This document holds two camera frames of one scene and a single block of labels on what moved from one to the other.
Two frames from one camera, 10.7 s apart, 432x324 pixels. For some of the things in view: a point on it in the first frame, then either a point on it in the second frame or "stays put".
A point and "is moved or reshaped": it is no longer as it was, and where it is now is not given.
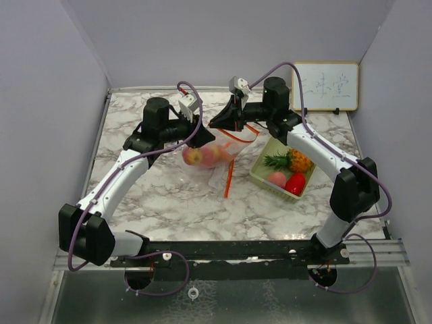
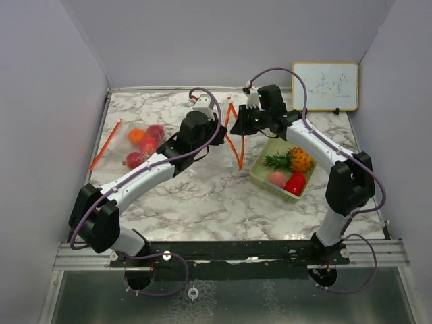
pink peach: (277, 178) stays put
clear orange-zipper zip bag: (219, 154) -> (129, 146)
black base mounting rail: (233, 260) stays put
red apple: (193, 156) is moved or reshaped
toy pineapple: (292, 159) stays put
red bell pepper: (295, 183) stays put
